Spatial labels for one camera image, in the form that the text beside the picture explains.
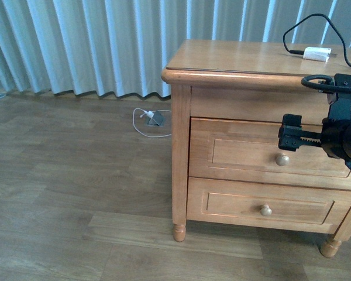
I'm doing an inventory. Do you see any wooden nightstand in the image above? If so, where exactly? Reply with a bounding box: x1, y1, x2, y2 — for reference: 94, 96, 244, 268
162, 40, 351, 258

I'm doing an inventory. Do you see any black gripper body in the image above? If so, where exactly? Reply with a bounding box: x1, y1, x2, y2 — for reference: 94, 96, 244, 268
321, 118, 351, 162

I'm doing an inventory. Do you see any wooden drawer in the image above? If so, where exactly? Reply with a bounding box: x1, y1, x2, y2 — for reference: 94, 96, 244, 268
189, 118, 351, 190
187, 177, 351, 234

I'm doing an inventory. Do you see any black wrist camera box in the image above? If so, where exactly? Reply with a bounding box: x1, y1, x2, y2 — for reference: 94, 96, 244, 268
328, 74, 351, 121

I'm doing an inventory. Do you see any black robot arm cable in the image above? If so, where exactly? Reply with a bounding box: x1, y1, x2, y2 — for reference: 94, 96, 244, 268
300, 74, 351, 182

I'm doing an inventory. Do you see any black charging cable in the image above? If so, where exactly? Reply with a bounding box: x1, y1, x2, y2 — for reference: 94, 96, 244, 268
282, 13, 351, 68

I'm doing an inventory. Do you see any grey floor socket box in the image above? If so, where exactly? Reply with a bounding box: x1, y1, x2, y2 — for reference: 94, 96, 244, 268
146, 111, 165, 126

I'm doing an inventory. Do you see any white charger adapter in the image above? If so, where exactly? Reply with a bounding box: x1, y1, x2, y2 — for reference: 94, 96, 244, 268
302, 47, 332, 63

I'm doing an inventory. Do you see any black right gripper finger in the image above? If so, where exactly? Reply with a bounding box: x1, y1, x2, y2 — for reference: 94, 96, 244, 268
278, 114, 321, 152

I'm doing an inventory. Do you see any white floor cable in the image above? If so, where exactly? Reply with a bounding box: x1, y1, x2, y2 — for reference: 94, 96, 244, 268
132, 107, 172, 139

